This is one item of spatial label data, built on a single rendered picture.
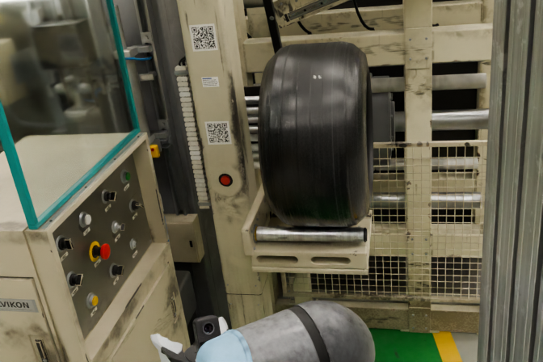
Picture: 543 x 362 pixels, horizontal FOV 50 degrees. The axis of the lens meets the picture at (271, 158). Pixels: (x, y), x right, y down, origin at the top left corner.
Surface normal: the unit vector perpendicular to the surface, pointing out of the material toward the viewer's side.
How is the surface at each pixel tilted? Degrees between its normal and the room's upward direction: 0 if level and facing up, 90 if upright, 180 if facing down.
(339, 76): 37
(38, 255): 90
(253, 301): 90
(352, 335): 55
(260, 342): 13
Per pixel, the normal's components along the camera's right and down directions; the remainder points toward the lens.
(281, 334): 0.01, -0.79
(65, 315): -0.19, 0.41
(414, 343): -0.11, -0.91
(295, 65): -0.18, -0.66
